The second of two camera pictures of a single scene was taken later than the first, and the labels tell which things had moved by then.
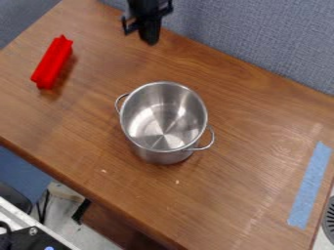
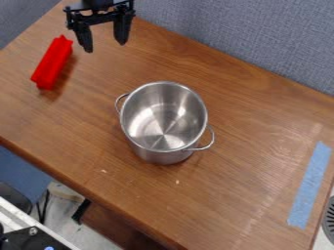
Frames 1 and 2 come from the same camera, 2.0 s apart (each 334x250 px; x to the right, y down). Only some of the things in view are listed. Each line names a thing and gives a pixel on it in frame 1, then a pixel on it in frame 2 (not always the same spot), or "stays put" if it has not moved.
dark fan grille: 327,221 stays put
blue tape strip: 299,215 stays put
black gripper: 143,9 -> 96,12
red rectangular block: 53,63 stays put
